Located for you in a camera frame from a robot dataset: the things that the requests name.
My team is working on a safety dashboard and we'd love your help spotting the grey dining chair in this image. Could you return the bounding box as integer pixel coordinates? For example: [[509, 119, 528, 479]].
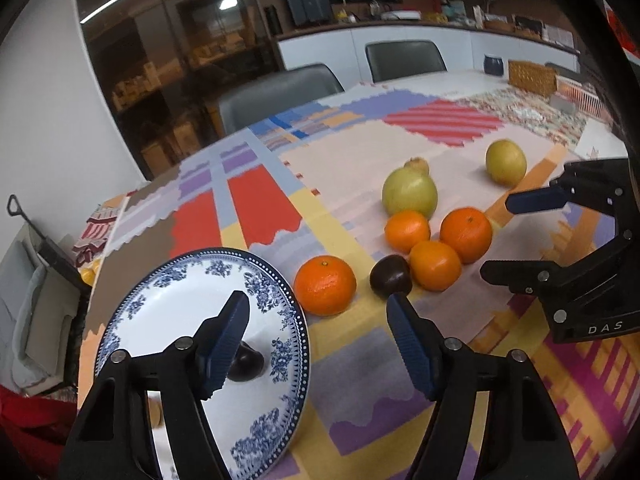
[[218, 64, 346, 133], [365, 40, 447, 82]]

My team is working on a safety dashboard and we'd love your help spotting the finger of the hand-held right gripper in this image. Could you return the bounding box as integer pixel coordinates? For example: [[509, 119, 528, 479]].
[[505, 158, 636, 247], [480, 239, 640, 312]]

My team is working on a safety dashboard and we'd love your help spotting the wicker basket with lid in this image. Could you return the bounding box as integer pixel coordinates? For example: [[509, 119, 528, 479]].
[[508, 60, 558, 97]]

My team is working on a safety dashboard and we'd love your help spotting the grey sofa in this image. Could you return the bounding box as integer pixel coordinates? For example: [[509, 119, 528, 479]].
[[0, 220, 83, 396]]

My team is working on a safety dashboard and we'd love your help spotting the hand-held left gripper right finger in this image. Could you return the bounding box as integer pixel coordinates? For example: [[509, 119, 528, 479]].
[[386, 293, 581, 480]]

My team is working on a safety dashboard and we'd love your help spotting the blue and white floral plate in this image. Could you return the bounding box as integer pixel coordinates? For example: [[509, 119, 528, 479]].
[[95, 247, 311, 480]]

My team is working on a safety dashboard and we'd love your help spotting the colourful patchwork tablecloth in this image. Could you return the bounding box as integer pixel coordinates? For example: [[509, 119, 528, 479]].
[[77, 82, 631, 480]]

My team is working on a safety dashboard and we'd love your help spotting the orange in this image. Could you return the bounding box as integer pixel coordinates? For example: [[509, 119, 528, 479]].
[[439, 207, 494, 264], [293, 255, 357, 317], [409, 240, 463, 292], [384, 211, 432, 254]]

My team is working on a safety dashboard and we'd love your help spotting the red striped cloth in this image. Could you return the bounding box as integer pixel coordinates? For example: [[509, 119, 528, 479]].
[[74, 203, 123, 266]]

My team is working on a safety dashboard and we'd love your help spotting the yellow-green apple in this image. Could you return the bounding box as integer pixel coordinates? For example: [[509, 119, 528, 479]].
[[485, 139, 528, 186]]

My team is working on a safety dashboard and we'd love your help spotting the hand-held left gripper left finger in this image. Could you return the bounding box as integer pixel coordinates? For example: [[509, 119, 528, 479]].
[[59, 290, 250, 480]]

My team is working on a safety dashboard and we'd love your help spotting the dark glass display cabinet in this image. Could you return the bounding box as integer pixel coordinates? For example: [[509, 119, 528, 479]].
[[75, 0, 281, 181]]

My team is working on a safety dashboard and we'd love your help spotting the dark purple plum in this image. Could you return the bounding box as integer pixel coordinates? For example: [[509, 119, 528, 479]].
[[369, 255, 413, 297], [227, 341, 265, 382]]

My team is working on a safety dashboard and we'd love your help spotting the white printed tablecloth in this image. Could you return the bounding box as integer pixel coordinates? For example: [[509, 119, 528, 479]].
[[372, 69, 623, 161]]

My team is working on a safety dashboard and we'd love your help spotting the white plastic basket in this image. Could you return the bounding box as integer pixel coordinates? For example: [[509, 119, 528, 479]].
[[557, 77, 616, 123]]

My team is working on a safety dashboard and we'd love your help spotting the large pale green apple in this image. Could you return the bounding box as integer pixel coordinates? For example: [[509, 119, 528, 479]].
[[382, 168, 439, 220]]

